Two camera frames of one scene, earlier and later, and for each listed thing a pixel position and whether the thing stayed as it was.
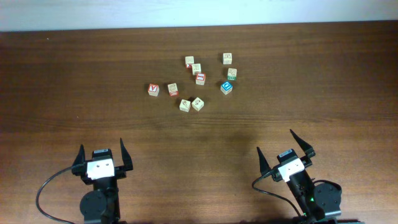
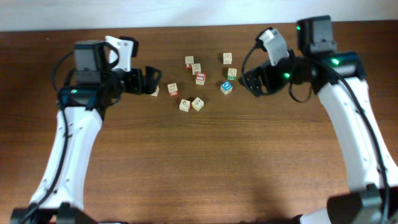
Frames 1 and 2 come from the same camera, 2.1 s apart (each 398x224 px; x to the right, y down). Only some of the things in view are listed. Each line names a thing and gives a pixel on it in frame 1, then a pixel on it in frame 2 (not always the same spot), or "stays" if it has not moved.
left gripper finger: (126, 157) to (153, 76)
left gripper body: (119, 170) to (130, 83)
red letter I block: (200, 79) stays
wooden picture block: (185, 105) stays
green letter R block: (232, 74) stays
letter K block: (196, 68) stays
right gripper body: (305, 160) to (273, 78)
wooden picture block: (198, 104) stays
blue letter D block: (226, 88) stays
